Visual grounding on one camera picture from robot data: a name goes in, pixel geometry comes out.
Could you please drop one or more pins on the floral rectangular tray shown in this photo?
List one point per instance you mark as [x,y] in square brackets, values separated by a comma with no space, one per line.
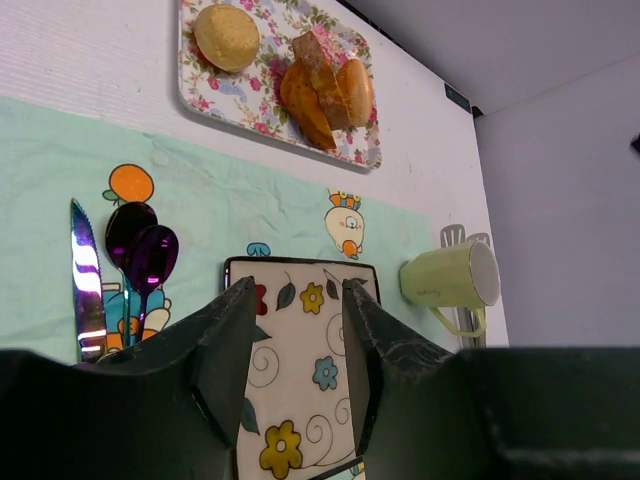
[249,99]

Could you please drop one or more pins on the black table label right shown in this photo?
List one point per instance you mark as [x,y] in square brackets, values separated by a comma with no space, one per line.
[457,98]

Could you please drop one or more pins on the square floral ceramic plate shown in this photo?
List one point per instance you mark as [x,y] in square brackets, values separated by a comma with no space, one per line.
[296,417]

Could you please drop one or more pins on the orange-brown bread slice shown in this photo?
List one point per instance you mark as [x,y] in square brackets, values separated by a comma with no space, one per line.
[301,101]

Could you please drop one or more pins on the purple spoon back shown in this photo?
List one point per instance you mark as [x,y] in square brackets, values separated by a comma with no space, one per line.
[125,223]

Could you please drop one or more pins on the round yellow bun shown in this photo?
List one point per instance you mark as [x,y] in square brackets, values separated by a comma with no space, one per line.
[227,37]

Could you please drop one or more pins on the purple spoon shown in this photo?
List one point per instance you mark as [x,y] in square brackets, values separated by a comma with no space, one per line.
[125,223]
[150,262]

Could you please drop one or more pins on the light green mug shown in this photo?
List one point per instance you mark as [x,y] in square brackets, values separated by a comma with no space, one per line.
[422,283]

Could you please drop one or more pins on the yellow bread slice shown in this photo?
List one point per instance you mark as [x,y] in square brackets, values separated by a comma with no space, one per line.
[308,51]

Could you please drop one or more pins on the purple spoon front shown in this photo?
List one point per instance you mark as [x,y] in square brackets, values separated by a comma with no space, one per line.
[150,262]

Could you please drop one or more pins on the sesame hot dog bun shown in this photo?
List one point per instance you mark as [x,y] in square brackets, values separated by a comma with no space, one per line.
[356,87]

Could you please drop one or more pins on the mint green cartoon placemat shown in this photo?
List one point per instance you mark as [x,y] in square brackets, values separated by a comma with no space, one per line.
[218,206]

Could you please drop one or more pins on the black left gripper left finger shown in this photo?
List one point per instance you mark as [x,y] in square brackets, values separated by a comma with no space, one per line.
[170,407]

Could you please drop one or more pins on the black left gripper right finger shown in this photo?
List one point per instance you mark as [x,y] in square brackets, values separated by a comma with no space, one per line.
[413,415]

